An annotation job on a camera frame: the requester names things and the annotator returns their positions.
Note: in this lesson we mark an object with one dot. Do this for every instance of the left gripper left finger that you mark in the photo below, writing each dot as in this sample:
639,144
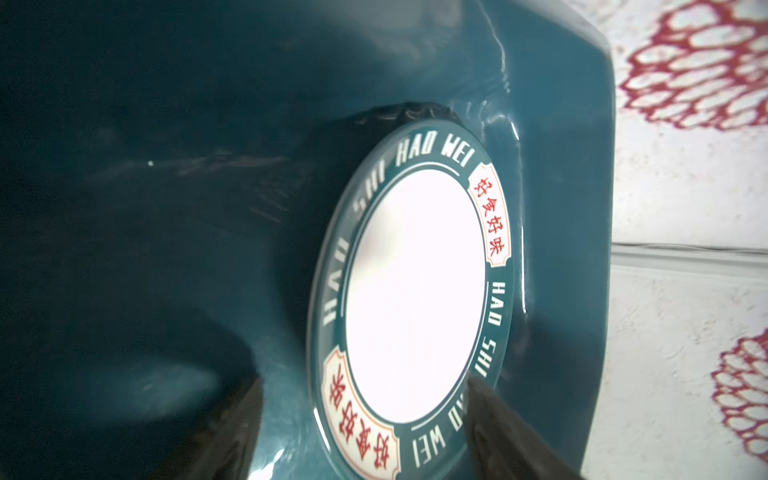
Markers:
223,443

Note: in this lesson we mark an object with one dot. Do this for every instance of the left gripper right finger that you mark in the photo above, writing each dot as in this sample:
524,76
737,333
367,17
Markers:
502,445

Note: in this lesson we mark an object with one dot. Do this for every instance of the green Hao Wei plate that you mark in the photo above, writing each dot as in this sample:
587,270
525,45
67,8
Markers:
412,297

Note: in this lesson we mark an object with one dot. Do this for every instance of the teal plastic bin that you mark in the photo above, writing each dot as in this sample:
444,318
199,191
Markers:
168,173

